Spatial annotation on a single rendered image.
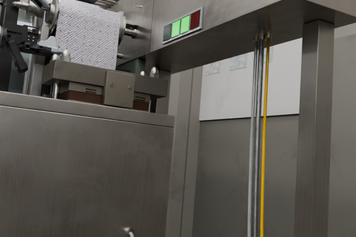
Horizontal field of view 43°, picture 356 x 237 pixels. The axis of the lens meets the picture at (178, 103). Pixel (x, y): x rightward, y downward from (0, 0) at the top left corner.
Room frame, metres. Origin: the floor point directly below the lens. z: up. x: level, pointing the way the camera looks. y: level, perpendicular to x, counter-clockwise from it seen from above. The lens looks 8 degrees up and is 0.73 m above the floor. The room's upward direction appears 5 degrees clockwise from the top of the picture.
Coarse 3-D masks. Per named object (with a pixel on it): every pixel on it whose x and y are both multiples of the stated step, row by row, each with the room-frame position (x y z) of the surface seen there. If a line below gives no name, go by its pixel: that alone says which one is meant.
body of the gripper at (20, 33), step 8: (8, 24) 1.47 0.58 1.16; (16, 24) 1.49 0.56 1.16; (8, 32) 1.48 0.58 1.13; (16, 32) 1.49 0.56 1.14; (24, 32) 1.48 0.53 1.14; (32, 32) 1.50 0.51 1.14; (8, 40) 1.48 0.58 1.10; (16, 40) 1.49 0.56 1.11; (24, 40) 1.49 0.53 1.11; (32, 40) 1.51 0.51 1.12; (24, 48) 1.49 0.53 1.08
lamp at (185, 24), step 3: (189, 15) 1.39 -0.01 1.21; (183, 18) 1.42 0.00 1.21; (186, 18) 1.41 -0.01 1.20; (189, 18) 1.39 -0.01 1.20; (183, 21) 1.42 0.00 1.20; (186, 21) 1.40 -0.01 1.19; (183, 24) 1.42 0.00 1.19; (186, 24) 1.40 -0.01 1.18; (183, 27) 1.42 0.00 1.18; (186, 27) 1.40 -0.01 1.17; (183, 30) 1.42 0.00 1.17; (186, 30) 1.40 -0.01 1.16
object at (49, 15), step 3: (51, 6) 1.58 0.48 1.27; (54, 6) 1.59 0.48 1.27; (51, 9) 1.58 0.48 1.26; (54, 9) 1.59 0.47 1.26; (48, 12) 1.60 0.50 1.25; (51, 12) 1.58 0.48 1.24; (54, 12) 1.59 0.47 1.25; (45, 15) 1.64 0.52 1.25; (48, 15) 1.59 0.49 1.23; (51, 15) 1.59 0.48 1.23; (45, 18) 1.63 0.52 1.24; (48, 18) 1.59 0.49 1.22; (51, 18) 1.59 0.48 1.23; (45, 21) 1.63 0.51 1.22; (48, 21) 1.60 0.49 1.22; (51, 21) 1.60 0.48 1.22
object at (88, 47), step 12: (60, 24) 1.57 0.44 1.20; (60, 36) 1.58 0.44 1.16; (72, 36) 1.60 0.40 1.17; (84, 36) 1.62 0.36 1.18; (96, 36) 1.64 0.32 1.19; (108, 36) 1.66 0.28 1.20; (60, 48) 1.58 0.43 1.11; (72, 48) 1.60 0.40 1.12; (84, 48) 1.62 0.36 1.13; (96, 48) 1.64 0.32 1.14; (108, 48) 1.67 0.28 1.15; (72, 60) 1.60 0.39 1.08; (84, 60) 1.62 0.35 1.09; (96, 60) 1.65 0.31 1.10; (108, 60) 1.67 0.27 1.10
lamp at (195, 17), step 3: (195, 12) 1.36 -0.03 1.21; (198, 12) 1.34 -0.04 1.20; (192, 15) 1.37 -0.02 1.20; (195, 15) 1.36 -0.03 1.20; (198, 15) 1.34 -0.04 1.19; (192, 18) 1.37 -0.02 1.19; (195, 18) 1.36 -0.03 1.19; (198, 18) 1.34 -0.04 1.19; (192, 21) 1.37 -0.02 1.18; (195, 21) 1.35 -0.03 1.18; (198, 21) 1.34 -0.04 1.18; (192, 24) 1.37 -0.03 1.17; (195, 24) 1.35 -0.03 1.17; (198, 24) 1.34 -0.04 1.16; (192, 27) 1.37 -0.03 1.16; (195, 27) 1.35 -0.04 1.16
